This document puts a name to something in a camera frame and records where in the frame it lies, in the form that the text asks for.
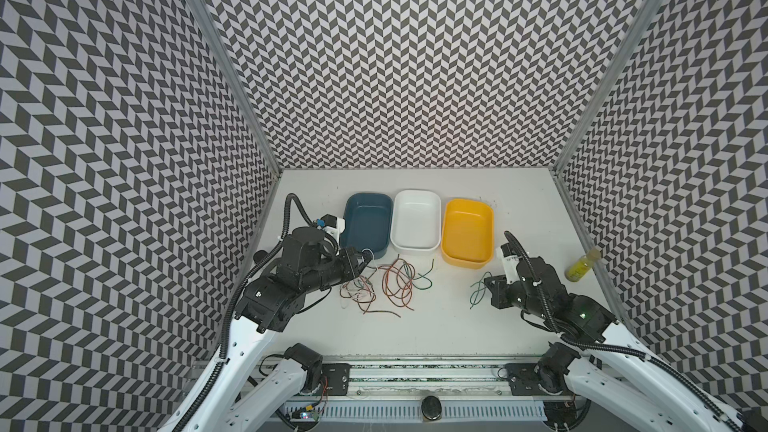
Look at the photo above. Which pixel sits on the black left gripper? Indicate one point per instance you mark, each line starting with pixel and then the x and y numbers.
pixel 351 269

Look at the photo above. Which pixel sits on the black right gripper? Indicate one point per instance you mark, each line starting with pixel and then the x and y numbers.
pixel 501 288

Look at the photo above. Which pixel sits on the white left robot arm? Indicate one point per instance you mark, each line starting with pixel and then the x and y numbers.
pixel 305 260

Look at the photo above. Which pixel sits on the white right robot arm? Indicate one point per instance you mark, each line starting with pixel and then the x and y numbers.
pixel 596 356

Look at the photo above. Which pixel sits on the teal plastic bin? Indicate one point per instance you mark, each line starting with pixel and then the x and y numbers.
pixel 368 218

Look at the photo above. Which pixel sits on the yellow plastic bin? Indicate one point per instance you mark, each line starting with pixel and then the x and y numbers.
pixel 468 233

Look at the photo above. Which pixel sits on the yellow liquid bottle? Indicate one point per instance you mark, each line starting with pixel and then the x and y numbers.
pixel 583 265

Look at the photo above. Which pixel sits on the white plastic bin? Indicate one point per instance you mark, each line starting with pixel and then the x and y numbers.
pixel 416 221

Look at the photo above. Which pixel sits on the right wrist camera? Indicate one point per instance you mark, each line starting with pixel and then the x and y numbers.
pixel 510 260

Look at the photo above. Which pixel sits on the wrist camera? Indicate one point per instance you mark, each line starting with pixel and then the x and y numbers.
pixel 510 260
pixel 332 225

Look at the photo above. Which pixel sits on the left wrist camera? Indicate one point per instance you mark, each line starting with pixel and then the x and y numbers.
pixel 332 225

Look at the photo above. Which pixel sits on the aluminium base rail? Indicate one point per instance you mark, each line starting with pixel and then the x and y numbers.
pixel 390 392

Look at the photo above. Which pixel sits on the black knob on rail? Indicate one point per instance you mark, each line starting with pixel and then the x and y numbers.
pixel 431 408

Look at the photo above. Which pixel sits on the aluminium corner post left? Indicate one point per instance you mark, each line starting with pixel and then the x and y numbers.
pixel 213 37

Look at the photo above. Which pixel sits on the aluminium corner post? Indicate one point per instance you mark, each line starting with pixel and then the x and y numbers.
pixel 640 24
pixel 213 37

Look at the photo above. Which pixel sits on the aluminium corner post right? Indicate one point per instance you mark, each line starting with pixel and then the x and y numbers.
pixel 640 24

